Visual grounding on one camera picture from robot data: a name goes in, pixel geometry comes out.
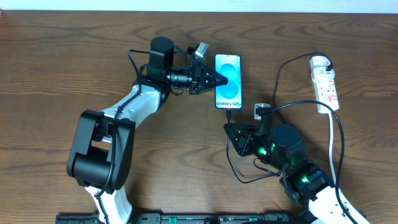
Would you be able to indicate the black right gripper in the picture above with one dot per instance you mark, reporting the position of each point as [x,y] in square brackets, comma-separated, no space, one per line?
[249,144]

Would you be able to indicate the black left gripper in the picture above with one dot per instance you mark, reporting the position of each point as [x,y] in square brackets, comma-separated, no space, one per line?
[197,80]

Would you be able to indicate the blue Galaxy smartphone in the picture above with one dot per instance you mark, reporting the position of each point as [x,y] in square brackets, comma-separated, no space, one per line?
[230,95]

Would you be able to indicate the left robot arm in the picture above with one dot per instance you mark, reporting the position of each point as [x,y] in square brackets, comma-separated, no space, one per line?
[101,153]

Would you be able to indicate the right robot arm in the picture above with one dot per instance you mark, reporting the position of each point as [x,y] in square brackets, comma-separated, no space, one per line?
[303,181]

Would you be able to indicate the white charger plug adapter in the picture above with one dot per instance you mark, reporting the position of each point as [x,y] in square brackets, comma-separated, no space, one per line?
[321,65]

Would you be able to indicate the white power strip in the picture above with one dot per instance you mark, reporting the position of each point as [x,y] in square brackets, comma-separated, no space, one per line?
[324,86]

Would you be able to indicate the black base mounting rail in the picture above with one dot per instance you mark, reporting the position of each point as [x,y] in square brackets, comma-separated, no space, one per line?
[156,218]

